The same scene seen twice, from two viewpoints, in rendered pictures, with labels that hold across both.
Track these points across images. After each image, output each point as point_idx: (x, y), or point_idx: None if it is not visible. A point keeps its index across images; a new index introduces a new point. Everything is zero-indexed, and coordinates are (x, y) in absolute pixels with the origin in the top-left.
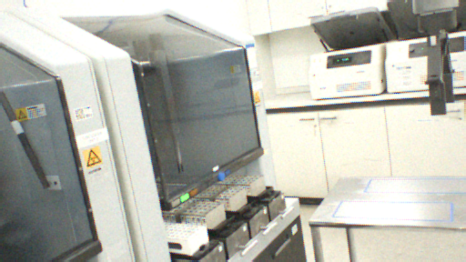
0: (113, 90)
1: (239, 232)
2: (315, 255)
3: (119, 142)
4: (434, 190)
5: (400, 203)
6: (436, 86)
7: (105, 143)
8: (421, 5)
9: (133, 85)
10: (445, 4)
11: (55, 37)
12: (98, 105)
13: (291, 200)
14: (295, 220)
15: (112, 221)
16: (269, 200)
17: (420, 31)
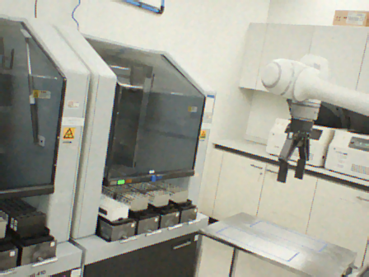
0: (97, 96)
1: (151, 220)
2: (195, 254)
3: (90, 130)
4: (296, 241)
5: (266, 240)
6: (282, 163)
7: (80, 127)
8: (292, 111)
9: (112, 97)
10: (305, 115)
11: (76, 52)
12: (84, 103)
13: (203, 216)
14: None
15: (67, 177)
16: (184, 208)
17: (289, 127)
